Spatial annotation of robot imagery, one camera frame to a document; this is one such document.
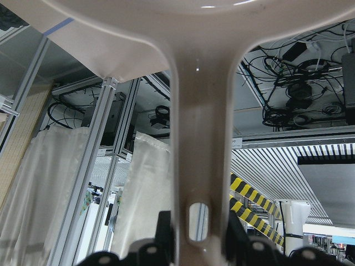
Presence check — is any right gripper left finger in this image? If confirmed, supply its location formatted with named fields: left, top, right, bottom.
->
left=79, top=211, right=175, bottom=266

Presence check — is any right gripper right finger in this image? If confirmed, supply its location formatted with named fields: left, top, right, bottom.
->
left=226, top=212, right=350, bottom=266

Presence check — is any yellow black hazard bar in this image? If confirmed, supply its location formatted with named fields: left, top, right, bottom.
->
left=229, top=173, right=285, bottom=247

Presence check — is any white curtain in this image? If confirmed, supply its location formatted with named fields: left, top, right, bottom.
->
left=1, top=126, right=172, bottom=265

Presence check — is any aluminium frame post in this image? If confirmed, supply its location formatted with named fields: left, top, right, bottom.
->
left=47, top=77, right=118, bottom=265

